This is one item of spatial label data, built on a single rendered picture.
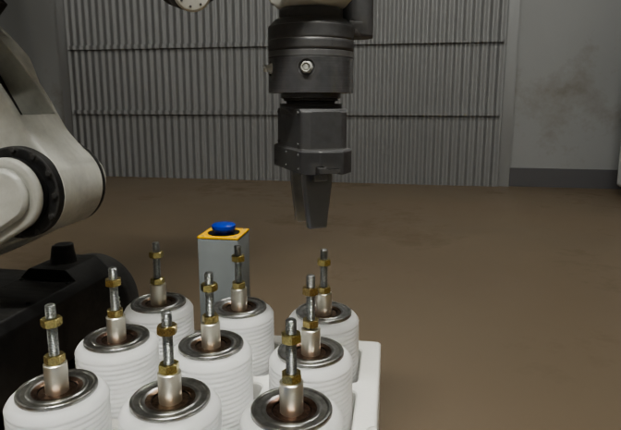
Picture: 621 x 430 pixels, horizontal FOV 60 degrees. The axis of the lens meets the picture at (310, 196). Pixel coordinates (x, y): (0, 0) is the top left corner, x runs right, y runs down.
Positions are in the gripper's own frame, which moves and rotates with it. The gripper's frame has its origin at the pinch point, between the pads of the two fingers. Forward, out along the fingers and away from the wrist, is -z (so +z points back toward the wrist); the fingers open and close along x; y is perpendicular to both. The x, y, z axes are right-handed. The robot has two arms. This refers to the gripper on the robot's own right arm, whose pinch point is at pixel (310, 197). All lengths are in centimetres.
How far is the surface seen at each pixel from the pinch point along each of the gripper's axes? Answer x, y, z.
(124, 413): -5.2, 20.2, -18.2
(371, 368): 6.3, -11.2, -25.1
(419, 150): 249, -169, -20
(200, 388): -4.0, 13.0, -17.8
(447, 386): 26, -38, -43
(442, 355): 37, -44, -43
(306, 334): -0.8, 0.7, -15.4
